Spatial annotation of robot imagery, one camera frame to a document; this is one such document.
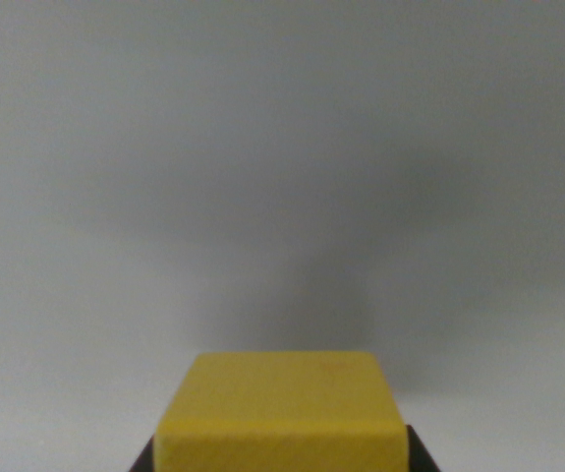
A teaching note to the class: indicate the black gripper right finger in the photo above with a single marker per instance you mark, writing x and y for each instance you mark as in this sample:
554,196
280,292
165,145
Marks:
420,454

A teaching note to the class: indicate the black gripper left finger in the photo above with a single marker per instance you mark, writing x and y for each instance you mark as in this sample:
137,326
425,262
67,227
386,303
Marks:
143,459

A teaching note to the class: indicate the yellow wooden cube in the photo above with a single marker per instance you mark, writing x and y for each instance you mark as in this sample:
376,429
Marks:
282,413

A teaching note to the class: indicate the white plastic tray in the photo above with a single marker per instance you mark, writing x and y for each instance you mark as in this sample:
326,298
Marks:
282,172

